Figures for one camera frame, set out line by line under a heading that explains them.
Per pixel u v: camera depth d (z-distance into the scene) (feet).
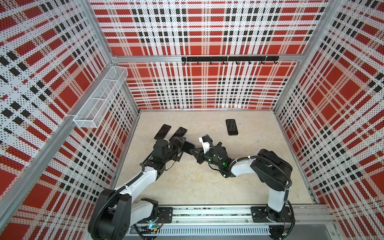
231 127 3.69
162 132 3.47
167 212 2.42
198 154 2.61
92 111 2.99
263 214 2.39
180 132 3.87
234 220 2.41
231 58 2.91
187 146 2.73
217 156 2.21
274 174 1.61
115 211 1.33
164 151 2.22
